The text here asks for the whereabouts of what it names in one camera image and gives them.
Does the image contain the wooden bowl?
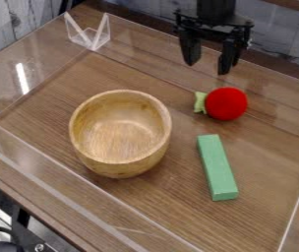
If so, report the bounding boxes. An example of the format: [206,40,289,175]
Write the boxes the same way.
[68,90,173,179]

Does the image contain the black cable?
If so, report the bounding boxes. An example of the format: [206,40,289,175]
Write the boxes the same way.
[0,224,27,252]

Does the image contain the red plush strawberry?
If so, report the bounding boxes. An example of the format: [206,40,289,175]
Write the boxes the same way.
[194,87,249,121]

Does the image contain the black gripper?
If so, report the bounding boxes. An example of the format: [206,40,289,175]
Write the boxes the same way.
[174,0,256,75]

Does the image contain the green rectangular block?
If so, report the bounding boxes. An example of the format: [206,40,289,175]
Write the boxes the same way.
[197,134,239,201]

